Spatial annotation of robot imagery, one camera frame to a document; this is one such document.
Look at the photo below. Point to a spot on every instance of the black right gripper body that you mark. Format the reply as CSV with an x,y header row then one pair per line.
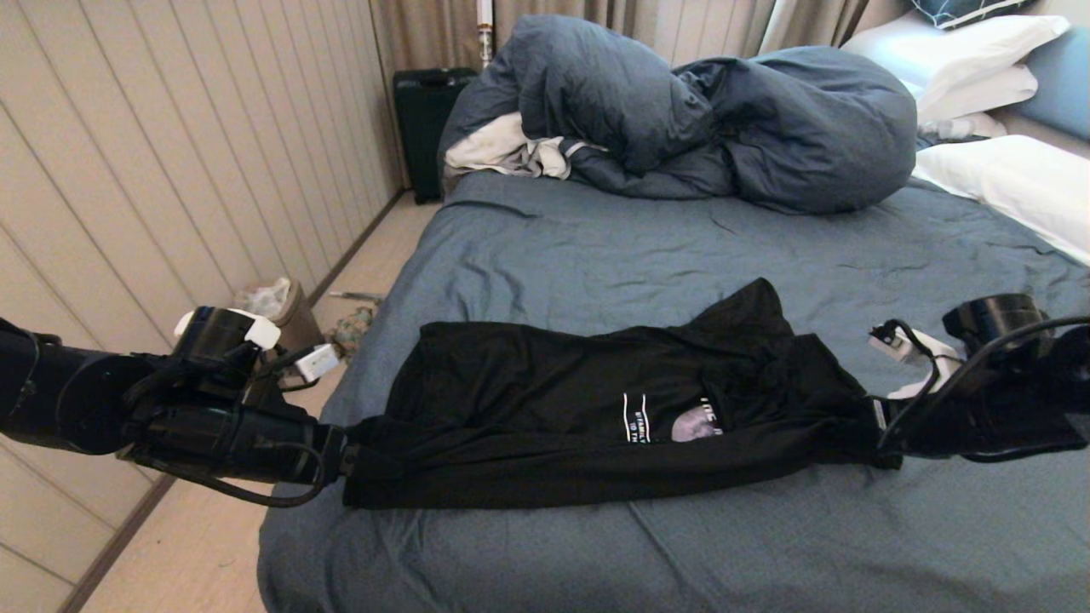
x,y
928,426

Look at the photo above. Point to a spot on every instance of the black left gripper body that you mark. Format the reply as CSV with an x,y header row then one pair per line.
x,y
264,443

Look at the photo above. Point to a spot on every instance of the black moon print t-shirt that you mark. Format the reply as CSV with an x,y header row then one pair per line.
x,y
528,426

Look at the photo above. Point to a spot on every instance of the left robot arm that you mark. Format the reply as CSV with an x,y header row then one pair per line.
x,y
77,400

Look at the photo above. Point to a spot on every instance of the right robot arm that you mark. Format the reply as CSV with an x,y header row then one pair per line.
x,y
1022,383

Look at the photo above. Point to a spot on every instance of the beige trash bin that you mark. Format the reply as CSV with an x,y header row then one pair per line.
x,y
298,328

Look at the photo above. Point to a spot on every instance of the multicoloured rag mop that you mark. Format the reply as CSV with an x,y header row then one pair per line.
x,y
351,330

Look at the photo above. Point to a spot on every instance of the clear plastic bin bag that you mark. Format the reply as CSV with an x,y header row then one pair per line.
x,y
264,298

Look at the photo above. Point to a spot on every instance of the long white pillow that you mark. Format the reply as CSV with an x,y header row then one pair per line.
x,y
1022,183

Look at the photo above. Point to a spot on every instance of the flat white pillow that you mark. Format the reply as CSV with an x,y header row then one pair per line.
x,y
988,95

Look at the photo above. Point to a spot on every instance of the dark blue duvet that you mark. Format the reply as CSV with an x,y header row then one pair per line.
x,y
766,128

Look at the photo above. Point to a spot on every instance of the black suitcase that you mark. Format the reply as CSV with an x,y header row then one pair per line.
x,y
426,128

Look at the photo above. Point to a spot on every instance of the light blue headboard cushion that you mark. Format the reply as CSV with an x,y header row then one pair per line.
x,y
1064,85

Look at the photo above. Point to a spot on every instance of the blue bed sheet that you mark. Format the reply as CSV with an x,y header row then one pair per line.
x,y
596,247

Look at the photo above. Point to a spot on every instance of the white crumpled cloth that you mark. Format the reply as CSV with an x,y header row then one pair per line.
x,y
498,145

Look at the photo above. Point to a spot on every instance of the large white pillow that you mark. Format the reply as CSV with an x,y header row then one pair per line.
x,y
979,47

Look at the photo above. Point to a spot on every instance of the dark patterned cushion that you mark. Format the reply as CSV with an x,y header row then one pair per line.
x,y
962,10

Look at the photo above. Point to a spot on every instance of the beige curtain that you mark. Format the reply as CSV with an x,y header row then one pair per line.
x,y
426,34

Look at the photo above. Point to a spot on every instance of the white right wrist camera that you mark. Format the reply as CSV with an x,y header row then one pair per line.
x,y
907,349

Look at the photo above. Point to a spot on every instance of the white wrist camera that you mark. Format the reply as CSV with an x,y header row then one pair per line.
x,y
907,349
317,362

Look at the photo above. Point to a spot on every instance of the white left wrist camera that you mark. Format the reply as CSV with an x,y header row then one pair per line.
x,y
317,362

